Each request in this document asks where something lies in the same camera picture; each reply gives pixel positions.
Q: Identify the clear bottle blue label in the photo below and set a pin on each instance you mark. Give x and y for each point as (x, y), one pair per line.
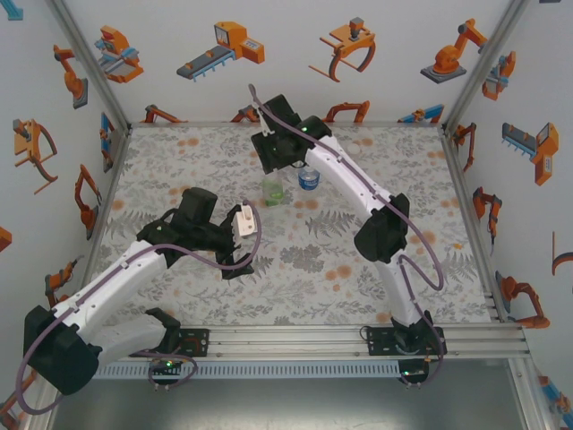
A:
(309, 180)

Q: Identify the clear bottle green label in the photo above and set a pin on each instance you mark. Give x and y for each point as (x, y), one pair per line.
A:
(274, 195)

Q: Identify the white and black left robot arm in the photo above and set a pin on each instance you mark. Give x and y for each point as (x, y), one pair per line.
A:
(103, 286)

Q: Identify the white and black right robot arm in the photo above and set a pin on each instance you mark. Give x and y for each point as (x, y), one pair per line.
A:
(349, 174)

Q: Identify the floral table cloth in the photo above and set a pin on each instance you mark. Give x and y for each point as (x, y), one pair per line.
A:
(156, 148)

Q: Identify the circuit board with green light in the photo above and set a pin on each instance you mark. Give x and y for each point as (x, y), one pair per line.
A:
(414, 372)
(168, 365)

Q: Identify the grey metal panel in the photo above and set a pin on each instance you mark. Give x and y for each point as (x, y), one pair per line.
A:
(286, 403)

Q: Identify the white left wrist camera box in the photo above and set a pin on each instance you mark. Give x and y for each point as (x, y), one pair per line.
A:
(245, 221)

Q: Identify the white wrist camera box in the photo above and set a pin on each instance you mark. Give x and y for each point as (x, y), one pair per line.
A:
(265, 125)
(245, 221)

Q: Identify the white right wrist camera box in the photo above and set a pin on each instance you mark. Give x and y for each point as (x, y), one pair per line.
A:
(265, 125)

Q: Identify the aluminium table edge rail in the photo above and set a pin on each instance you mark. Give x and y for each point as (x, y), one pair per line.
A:
(461, 183)
(102, 215)
(201, 124)

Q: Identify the wide aluminium base rail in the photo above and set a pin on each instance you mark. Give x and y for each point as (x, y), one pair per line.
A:
(286, 342)

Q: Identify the aluminium frame post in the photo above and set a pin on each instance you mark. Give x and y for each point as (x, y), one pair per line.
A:
(485, 67)
(89, 67)
(42, 423)
(530, 394)

